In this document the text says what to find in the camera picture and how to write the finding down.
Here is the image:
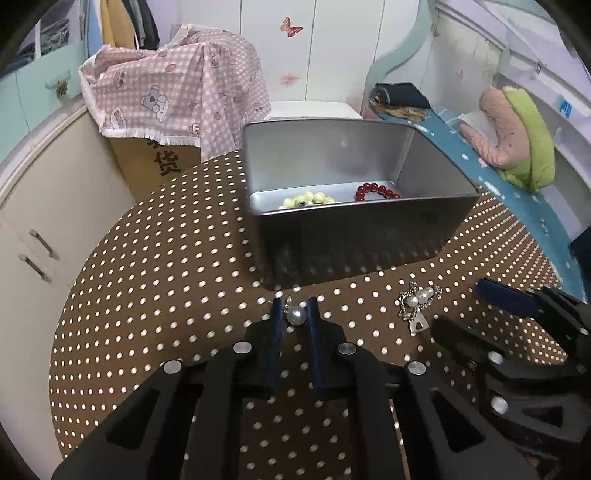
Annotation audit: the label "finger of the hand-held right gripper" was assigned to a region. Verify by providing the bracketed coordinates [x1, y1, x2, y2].
[475, 277, 591, 339]
[431, 315, 591, 457]

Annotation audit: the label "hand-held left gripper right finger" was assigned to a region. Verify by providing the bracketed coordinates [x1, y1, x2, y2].
[307, 296, 541, 480]

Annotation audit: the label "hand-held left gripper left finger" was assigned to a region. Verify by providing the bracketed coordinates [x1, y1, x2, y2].
[51, 298, 284, 480]

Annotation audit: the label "pearl earring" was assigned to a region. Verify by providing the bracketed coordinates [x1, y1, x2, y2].
[282, 295, 307, 326]

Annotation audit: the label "silver pearl chain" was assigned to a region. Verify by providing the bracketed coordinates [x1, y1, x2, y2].
[395, 281, 443, 334]

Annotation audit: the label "grey metal tin box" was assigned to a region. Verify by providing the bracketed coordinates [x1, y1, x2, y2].
[242, 117, 481, 292]

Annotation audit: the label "pale green bead bracelet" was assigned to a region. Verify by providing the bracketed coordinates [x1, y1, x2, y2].
[278, 189, 344, 211]

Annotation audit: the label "dark red bead bracelet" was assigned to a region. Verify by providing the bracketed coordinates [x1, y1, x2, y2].
[354, 182, 402, 202]

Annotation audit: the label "dark cloth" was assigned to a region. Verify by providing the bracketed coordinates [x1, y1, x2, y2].
[570, 230, 591, 273]

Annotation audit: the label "brown polka dot tablecloth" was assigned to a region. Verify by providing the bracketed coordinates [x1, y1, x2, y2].
[48, 148, 571, 480]

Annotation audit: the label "blue printed bed sheet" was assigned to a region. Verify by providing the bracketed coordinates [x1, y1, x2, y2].
[364, 103, 578, 287]

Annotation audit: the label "green and pink pillow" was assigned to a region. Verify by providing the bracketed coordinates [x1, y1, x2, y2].
[501, 85, 557, 195]

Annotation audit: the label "white pillow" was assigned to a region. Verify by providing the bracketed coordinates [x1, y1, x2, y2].
[454, 110, 486, 135]

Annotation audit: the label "tan folded garment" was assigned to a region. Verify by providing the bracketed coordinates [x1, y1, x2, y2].
[371, 104, 430, 123]

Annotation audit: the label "cardboard box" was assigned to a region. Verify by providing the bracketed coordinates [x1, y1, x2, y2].
[108, 133, 204, 195]

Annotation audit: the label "white stool top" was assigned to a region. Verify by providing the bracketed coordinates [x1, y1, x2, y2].
[270, 100, 361, 122]

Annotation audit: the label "dark folded clothes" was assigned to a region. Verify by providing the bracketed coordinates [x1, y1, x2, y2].
[372, 82, 433, 112]

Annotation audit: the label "purple bed shelf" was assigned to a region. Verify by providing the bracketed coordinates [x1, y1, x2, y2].
[489, 0, 591, 241]

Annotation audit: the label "cream low cabinet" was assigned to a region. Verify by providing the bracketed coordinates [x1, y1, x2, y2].
[0, 103, 153, 462]

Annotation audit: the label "pink checked cloth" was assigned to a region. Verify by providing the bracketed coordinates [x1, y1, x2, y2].
[78, 23, 273, 149]

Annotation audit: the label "white wardrobe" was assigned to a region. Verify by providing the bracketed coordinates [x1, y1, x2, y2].
[148, 0, 421, 105]

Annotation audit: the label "dark hanging jacket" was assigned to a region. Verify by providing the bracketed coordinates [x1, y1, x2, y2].
[122, 0, 160, 49]

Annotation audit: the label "teal drawer cabinet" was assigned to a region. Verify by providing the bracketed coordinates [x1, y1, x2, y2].
[0, 41, 93, 160]

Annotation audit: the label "tan hanging coat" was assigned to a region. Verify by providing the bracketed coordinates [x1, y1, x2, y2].
[100, 0, 140, 48]

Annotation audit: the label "light blue hanging garment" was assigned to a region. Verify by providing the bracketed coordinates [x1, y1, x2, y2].
[87, 0, 105, 61]

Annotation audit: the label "folded blue jeans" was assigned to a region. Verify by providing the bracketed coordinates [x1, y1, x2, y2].
[36, 9, 88, 56]

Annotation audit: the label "silver cabinet handle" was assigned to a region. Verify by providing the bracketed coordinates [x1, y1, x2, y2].
[18, 253, 49, 282]
[30, 229, 55, 258]

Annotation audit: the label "teal bunk bed frame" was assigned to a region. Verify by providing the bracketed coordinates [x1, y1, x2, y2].
[364, 0, 440, 121]

